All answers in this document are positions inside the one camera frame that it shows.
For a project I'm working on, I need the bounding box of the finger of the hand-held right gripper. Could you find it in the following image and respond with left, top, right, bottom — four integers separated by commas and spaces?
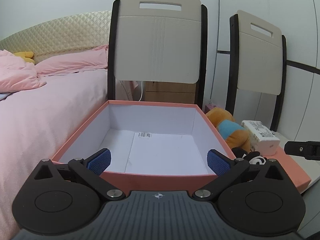
284, 141, 320, 161

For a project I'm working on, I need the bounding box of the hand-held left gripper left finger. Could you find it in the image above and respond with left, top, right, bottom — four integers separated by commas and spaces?
34, 148, 126, 202

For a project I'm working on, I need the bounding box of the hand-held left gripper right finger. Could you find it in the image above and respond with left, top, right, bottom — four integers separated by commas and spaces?
192, 149, 284, 202

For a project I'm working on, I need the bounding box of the salmon pink box lid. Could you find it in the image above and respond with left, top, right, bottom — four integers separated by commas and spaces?
265, 144, 312, 194

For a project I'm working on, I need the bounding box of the black and white panda toy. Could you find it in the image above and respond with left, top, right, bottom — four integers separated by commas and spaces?
231, 147, 267, 166

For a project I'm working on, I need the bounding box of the white printed packet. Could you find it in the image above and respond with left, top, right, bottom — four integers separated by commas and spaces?
241, 120, 281, 155

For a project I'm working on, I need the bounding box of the orange plush toy blue shirt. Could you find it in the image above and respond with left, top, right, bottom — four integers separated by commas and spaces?
205, 108, 253, 153

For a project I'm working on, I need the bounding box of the salmon pink cardboard box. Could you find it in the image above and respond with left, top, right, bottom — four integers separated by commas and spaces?
51, 100, 237, 193

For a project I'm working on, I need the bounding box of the white paper sheet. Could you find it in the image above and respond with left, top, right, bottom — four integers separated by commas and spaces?
125, 132, 209, 175

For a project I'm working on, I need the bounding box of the bed with pink sheet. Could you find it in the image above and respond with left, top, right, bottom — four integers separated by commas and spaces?
0, 67, 111, 240

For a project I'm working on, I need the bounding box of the wooden nightstand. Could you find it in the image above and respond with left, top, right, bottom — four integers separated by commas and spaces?
144, 81, 197, 105

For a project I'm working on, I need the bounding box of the pink pillow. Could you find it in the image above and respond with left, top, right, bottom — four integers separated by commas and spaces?
35, 44, 109, 77

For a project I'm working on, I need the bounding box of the yellow plush toy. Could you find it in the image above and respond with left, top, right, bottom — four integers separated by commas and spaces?
13, 51, 35, 64

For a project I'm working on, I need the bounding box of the beige chair with black frame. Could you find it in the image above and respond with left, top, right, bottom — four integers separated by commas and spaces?
107, 0, 208, 110
225, 9, 287, 132

